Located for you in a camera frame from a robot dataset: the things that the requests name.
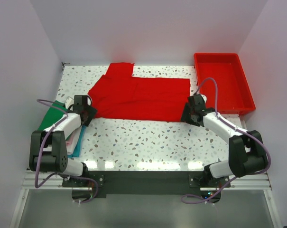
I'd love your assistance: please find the red t shirt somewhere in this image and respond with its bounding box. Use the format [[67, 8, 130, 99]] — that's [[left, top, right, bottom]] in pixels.
[[88, 63, 190, 122]]

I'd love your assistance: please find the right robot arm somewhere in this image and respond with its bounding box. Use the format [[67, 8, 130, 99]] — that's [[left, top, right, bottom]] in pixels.
[[181, 94, 270, 187]]

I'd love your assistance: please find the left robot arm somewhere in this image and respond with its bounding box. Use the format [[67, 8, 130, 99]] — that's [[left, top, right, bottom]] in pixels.
[[29, 95, 97, 186]]

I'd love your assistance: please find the green folded t shirt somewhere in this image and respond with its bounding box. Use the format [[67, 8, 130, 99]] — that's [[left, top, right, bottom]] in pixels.
[[38, 101, 67, 131]]

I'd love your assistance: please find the red plastic bin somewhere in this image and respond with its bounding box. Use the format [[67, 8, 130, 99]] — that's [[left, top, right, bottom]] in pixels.
[[194, 53, 256, 115]]

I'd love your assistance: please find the teal folded t shirt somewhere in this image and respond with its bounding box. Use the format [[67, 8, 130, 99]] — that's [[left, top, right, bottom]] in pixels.
[[68, 126, 87, 158]]

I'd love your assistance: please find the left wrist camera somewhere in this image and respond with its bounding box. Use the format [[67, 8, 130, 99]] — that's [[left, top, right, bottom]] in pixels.
[[65, 96, 74, 109]]

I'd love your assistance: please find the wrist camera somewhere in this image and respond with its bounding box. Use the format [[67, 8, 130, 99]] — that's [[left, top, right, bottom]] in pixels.
[[201, 95, 207, 103], [65, 96, 74, 109]]

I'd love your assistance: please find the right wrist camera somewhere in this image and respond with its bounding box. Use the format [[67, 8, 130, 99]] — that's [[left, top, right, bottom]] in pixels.
[[201, 95, 207, 103]]

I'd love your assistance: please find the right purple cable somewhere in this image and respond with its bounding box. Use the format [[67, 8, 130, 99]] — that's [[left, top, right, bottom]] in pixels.
[[181, 77, 272, 205]]

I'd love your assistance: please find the purple cable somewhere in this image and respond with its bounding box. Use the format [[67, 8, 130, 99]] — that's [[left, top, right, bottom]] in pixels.
[[181, 77, 272, 205], [34, 98, 99, 205]]

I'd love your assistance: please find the aluminium frame rail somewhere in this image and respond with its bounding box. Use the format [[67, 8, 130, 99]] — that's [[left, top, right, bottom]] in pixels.
[[22, 114, 273, 190]]

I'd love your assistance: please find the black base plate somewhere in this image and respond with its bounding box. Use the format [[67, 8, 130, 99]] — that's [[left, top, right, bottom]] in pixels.
[[62, 171, 230, 198]]

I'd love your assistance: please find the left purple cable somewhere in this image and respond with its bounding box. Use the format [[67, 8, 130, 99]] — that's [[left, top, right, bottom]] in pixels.
[[34, 98, 99, 205]]

